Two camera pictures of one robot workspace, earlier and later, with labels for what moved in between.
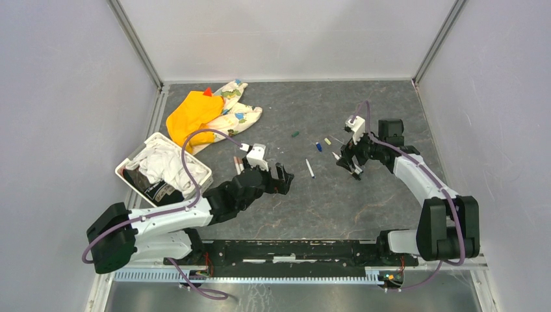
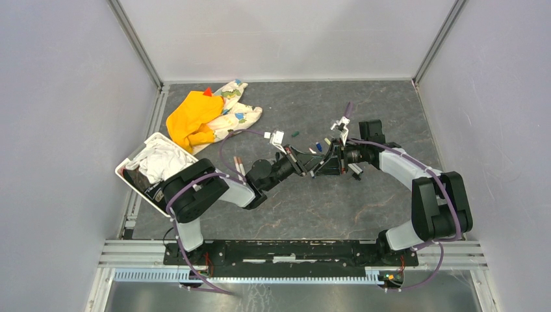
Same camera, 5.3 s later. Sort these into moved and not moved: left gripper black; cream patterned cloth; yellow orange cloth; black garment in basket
Moved: left gripper black
Not moved: yellow orange cloth; black garment in basket; cream patterned cloth
